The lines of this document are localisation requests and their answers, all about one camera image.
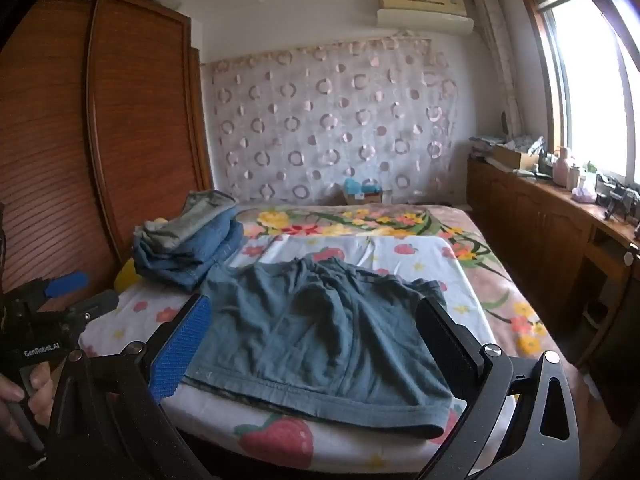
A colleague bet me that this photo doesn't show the pile of papers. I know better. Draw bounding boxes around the pile of papers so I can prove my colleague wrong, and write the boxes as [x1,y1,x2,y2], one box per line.
[470,135,506,158]

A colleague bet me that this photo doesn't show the white strawberry print sheet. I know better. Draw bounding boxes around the white strawberry print sheet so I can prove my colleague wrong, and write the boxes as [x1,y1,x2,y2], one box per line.
[80,234,506,466]

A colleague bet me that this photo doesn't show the wall air conditioner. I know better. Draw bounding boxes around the wall air conditioner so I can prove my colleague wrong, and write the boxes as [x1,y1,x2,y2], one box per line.
[376,0,475,36]

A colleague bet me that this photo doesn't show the low wooden cabinet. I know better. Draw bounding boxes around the low wooden cabinet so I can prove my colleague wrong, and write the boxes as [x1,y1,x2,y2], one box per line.
[467,155,640,361]

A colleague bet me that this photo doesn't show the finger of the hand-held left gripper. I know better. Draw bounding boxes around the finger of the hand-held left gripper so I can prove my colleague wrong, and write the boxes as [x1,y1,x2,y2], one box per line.
[60,290,120,333]
[20,271,91,306]

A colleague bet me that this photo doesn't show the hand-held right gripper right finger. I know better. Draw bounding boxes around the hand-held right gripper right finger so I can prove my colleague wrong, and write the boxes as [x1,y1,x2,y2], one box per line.
[415,297,583,480]

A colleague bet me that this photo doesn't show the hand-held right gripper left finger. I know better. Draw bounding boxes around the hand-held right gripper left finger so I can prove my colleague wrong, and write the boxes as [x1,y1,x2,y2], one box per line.
[45,292,216,480]

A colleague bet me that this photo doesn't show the pink bottle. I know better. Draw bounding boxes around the pink bottle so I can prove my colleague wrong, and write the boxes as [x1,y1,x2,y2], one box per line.
[554,147,576,186]

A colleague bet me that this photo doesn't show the yellow cushion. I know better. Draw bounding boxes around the yellow cushion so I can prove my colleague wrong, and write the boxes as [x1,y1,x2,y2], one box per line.
[114,257,138,291]

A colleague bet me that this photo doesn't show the wooden wardrobe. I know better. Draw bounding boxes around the wooden wardrobe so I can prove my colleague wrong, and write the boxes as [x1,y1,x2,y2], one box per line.
[0,0,213,311]

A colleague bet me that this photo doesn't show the pale patterned window curtain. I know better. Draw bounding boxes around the pale patterned window curtain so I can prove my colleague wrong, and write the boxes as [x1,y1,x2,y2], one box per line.
[472,0,526,141]

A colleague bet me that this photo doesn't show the floral bedspread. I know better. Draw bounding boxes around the floral bedspread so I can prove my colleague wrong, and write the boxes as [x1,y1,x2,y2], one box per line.
[235,204,551,361]

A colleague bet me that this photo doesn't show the open cardboard box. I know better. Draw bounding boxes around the open cardboard box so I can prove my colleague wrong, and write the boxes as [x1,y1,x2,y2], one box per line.
[492,144,540,171]

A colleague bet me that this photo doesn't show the light blue packet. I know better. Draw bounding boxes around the light blue packet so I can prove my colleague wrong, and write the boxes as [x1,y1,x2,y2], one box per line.
[345,178,381,196]

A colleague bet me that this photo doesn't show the folded blue denim jeans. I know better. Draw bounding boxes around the folded blue denim jeans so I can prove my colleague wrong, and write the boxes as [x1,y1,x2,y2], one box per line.
[132,210,246,293]

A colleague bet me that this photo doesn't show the blue-grey short pants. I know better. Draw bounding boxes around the blue-grey short pants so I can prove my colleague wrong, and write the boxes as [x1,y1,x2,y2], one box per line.
[182,256,456,438]

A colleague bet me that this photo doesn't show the small black tripod gadget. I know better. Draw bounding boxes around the small black tripod gadget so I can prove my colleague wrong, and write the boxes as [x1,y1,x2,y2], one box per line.
[602,182,640,221]

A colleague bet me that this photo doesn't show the window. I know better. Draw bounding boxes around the window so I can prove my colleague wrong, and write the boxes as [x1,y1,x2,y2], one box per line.
[530,0,640,191]

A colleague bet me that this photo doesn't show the folded grey-green pants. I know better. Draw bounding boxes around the folded grey-green pants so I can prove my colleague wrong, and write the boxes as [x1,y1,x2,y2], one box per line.
[135,191,238,251]

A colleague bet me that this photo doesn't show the person's left hand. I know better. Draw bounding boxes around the person's left hand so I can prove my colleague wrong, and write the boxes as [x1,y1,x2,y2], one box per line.
[0,362,55,443]

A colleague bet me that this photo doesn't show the circle pattern curtain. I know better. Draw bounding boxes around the circle pattern curtain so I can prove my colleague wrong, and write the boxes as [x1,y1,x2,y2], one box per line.
[200,37,461,206]

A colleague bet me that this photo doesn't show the small cardboard box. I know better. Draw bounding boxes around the small cardboard box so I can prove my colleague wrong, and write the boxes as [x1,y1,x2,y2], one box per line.
[342,187,383,206]

